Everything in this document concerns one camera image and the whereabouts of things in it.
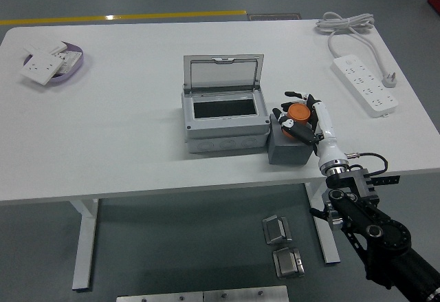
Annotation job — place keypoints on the grey cube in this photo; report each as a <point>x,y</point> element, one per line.
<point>285,150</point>

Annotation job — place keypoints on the white switch panel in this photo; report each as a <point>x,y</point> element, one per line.
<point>44,45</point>

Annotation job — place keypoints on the white power strip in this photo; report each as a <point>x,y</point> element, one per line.
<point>364,85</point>

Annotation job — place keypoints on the orange cylinder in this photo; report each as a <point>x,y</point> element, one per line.
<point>298,113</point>

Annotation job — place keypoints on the grey junction box clear lid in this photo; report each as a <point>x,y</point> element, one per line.
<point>223,133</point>

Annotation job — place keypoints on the white table leg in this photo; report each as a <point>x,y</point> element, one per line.
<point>328,247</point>
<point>84,247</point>

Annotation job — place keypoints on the metal clamp bracket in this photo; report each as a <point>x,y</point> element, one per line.
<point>287,264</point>
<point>275,229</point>

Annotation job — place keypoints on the large white socket panel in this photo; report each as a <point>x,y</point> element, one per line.
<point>39,68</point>

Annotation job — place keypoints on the black table control panel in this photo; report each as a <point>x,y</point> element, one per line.
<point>388,180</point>

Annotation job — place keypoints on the dark floor plate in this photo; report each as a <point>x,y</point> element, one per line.
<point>275,16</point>

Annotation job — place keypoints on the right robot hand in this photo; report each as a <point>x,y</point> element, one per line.
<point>326,137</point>

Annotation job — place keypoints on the purple tray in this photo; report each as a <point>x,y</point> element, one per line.
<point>76,66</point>

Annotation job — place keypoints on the white socket panel printed back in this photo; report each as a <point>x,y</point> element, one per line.
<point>70,59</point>

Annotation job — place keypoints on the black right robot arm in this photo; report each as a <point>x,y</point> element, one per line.
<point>378,226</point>

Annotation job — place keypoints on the metal base plate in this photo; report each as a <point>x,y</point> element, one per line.
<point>206,296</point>

